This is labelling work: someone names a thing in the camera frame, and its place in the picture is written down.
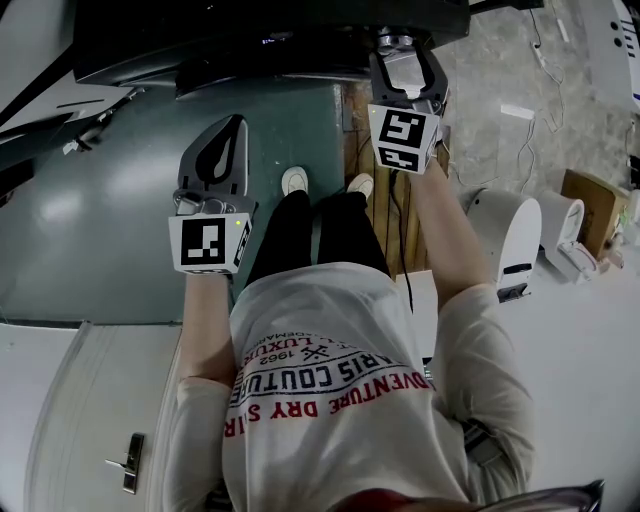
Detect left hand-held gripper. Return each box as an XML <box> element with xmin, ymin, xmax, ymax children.
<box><xmin>168</xmin><ymin>115</ymin><xmax>260</xmax><ymax>276</ymax></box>

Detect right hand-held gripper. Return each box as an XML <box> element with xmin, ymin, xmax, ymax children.
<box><xmin>367</xmin><ymin>45</ymin><xmax>450</xmax><ymax>175</ymax></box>

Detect shiny metal cylindrical part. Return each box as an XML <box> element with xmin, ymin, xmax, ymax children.
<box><xmin>375</xmin><ymin>27</ymin><xmax>416</xmax><ymax>56</ymax></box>

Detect person's right forearm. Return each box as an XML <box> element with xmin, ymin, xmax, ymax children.
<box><xmin>407</xmin><ymin>159</ymin><xmax>496</xmax><ymax>306</ymax></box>

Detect person's left forearm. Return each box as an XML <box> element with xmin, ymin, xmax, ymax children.
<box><xmin>182</xmin><ymin>272</ymin><xmax>236</xmax><ymax>381</ymax></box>

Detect person's left white shoe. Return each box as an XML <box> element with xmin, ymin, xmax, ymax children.
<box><xmin>281</xmin><ymin>165</ymin><xmax>310</xmax><ymax>196</ymax></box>

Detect person's white shoe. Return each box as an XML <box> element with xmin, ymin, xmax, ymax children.
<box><xmin>281</xmin><ymin>165</ymin><xmax>310</xmax><ymax>196</ymax></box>
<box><xmin>346</xmin><ymin>173</ymin><xmax>375</xmax><ymax>200</ymax></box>

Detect person's black trousers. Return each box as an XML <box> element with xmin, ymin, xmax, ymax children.
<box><xmin>247</xmin><ymin>188</ymin><xmax>391</xmax><ymax>286</ymax></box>

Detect person's right white shoe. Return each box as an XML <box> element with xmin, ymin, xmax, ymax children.
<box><xmin>346</xmin><ymin>173</ymin><xmax>375</xmax><ymax>200</ymax></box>

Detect wooden plank platform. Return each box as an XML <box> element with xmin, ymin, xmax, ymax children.
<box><xmin>342</xmin><ymin>82</ymin><xmax>451</xmax><ymax>281</ymax></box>

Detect white rounded appliance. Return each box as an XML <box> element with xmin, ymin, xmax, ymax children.
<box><xmin>459</xmin><ymin>187</ymin><xmax>544</xmax><ymax>304</ymax></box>

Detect printed cardboard box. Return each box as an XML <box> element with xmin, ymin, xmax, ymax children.
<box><xmin>559</xmin><ymin>168</ymin><xmax>632</xmax><ymax>261</ymax></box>

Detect white door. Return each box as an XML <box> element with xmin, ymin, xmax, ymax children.
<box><xmin>29</xmin><ymin>322</ymin><xmax>186</xmax><ymax>512</ymax></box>

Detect person's white printed shirt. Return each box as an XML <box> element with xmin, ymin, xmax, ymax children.
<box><xmin>164</xmin><ymin>262</ymin><xmax>536</xmax><ymax>512</ymax></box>

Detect person's eyeglasses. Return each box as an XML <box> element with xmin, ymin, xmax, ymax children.
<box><xmin>474</xmin><ymin>478</ymin><xmax>606</xmax><ymax>512</ymax></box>

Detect white cable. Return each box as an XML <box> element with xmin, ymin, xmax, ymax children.
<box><xmin>449</xmin><ymin>44</ymin><xmax>569</xmax><ymax>196</ymax></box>

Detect black cable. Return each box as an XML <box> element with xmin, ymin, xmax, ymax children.
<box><xmin>388</xmin><ymin>168</ymin><xmax>415</xmax><ymax>315</ymax></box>

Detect silver door handle lock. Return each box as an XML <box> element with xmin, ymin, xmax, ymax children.
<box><xmin>104</xmin><ymin>432</ymin><xmax>146</xmax><ymax>496</ymax></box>

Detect grey harness strap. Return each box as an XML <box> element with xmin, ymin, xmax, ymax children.
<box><xmin>459</xmin><ymin>419</ymin><xmax>501</xmax><ymax>469</ymax></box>
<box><xmin>207</xmin><ymin>479</ymin><xmax>231</xmax><ymax>511</ymax></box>

